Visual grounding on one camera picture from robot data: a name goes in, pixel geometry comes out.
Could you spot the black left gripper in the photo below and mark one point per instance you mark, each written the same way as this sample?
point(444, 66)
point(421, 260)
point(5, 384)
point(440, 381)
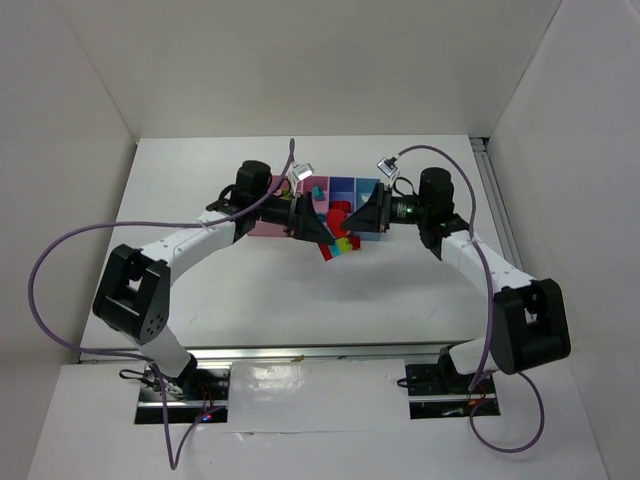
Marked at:
point(294, 216)

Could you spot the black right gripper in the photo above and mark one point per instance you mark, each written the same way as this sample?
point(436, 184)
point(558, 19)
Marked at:
point(386, 209)

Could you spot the small cyan lego brick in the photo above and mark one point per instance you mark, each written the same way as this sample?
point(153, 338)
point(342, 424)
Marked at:
point(318, 193)

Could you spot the multicolour lego stack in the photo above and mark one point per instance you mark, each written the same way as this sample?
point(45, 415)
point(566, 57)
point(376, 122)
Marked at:
point(344, 242)

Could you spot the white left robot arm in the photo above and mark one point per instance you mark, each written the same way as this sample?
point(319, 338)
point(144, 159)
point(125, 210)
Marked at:
point(133, 297)

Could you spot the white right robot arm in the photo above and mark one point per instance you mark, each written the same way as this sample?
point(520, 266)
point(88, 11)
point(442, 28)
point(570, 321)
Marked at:
point(526, 326)

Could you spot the light blue container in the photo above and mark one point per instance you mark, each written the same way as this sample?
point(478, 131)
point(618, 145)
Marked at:
point(363, 190)

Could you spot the dark blue container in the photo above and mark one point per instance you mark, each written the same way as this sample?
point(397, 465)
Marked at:
point(342, 188)

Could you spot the narrow pink container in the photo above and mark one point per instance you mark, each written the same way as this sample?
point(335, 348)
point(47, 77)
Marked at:
point(323, 182)

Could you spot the large pink container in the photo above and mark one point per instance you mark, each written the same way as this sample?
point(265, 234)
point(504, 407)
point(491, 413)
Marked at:
point(264, 229)

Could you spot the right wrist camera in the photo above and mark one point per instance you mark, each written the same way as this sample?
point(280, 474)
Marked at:
point(388, 167)

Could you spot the aluminium side rail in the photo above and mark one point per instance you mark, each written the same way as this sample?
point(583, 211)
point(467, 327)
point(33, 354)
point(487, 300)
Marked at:
point(500, 200)

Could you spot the aluminium front rail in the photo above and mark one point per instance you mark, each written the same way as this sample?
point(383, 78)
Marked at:
point(331, 351)

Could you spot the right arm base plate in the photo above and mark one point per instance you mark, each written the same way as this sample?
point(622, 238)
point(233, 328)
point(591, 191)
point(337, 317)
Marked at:
point(439, 392)

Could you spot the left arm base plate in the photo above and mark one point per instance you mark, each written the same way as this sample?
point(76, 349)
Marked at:
point(209, 396)

